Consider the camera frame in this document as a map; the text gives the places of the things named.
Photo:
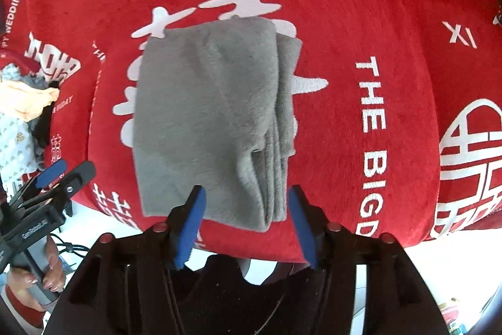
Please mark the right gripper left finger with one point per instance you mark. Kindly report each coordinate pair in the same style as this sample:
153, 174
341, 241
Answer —
183, 225

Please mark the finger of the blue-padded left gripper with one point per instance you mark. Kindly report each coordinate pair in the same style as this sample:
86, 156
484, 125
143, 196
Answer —
64, 187
34, 186

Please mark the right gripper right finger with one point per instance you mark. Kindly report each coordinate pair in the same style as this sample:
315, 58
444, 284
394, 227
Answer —
310, 224

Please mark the grey garment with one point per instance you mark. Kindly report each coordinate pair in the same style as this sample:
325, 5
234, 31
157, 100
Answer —
214, 108

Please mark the white sleeve left forearm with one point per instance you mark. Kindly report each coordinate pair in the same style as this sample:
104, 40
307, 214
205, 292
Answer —
30, 320

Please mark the person's left hand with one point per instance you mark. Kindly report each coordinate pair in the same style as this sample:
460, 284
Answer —
36, 276

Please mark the red printed bed blanket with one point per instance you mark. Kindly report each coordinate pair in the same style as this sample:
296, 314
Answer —
397, 107

